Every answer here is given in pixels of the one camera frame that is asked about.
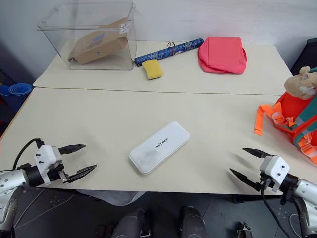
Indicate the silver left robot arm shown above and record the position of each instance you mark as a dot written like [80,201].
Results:
[10,179]

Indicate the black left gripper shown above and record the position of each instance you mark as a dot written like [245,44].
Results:
[59,174]

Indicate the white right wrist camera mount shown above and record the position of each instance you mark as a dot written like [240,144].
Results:
[276,166]

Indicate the yellow sponge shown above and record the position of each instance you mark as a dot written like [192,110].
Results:
[152,70]

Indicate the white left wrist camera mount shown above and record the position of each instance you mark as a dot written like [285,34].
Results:
[45,155]

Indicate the dark grey rounded shape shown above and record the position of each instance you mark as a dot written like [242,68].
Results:
[193,221]
[128,223]

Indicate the crumpled clear plastic sheet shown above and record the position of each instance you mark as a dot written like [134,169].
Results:
[111,197]

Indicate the white rectangular case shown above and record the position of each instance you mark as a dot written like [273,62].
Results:
[158,148]

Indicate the blue rolled foam mat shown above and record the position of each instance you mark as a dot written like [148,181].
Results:
[15,93]

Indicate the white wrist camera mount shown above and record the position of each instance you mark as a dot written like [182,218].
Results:
[276,166]
[45,155]

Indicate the blue patterned rolled tube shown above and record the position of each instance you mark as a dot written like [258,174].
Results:
[171,50]

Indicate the beige plush animal toy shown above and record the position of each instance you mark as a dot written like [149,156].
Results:
[298,83]

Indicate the coral pink fabric bag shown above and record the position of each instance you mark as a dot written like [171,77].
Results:
[221,54]

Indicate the small metal bracket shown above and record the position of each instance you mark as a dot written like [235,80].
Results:
[244,230]

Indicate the clear plastic storage bin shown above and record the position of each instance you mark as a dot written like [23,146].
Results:
[74,27]

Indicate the brown paper bag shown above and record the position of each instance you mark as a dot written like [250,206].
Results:
[99,44]

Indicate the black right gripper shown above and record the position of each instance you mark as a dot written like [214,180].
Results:
[265,183]

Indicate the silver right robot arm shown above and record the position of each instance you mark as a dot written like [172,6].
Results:
[307,189]

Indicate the black chair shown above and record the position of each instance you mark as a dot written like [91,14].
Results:
[305,57]

